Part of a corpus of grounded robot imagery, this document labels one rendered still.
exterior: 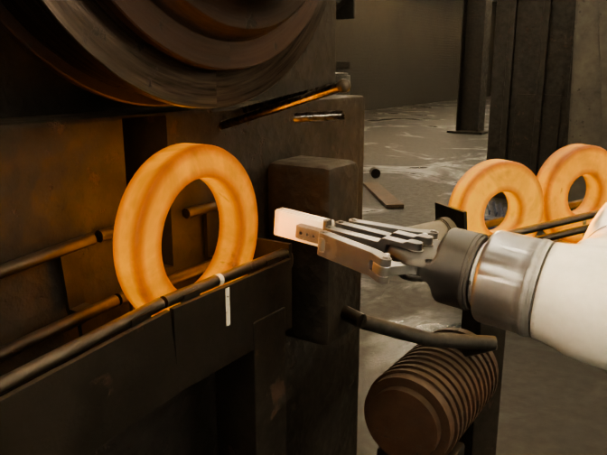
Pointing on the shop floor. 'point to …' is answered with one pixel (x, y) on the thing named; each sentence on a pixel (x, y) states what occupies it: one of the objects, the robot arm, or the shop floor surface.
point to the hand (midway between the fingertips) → (303, 227)
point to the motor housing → (429, 399)
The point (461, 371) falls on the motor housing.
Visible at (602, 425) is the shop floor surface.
